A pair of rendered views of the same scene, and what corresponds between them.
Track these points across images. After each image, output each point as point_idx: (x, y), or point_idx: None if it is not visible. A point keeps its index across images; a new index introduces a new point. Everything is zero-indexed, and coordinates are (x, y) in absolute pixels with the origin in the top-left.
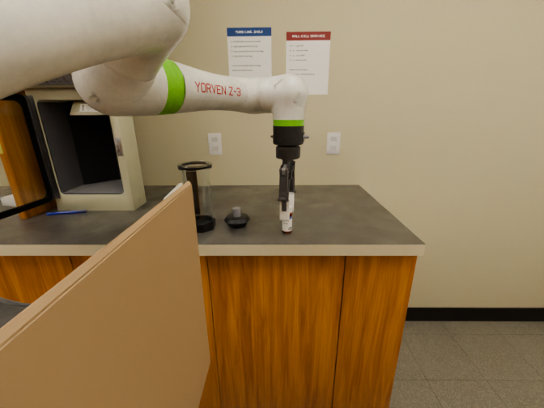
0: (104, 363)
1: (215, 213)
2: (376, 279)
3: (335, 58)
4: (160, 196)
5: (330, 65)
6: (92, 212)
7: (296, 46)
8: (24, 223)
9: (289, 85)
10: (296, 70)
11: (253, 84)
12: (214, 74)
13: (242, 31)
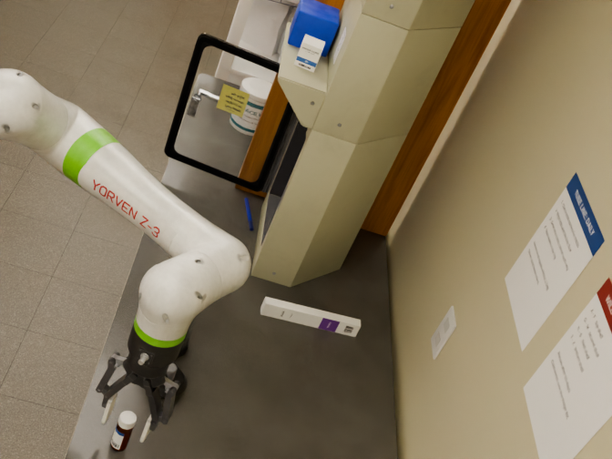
0: None
1: (222, 367)
2: None
3: (607, 443)
4: (321, 303)
5: (593, 442)
6: (249, 236)
7: (596, 325)
8: (221, 188)
9: (145, 275)
10: (562, 368)
11: (190, 245)
12: (148, 192)
13: (579, 201)
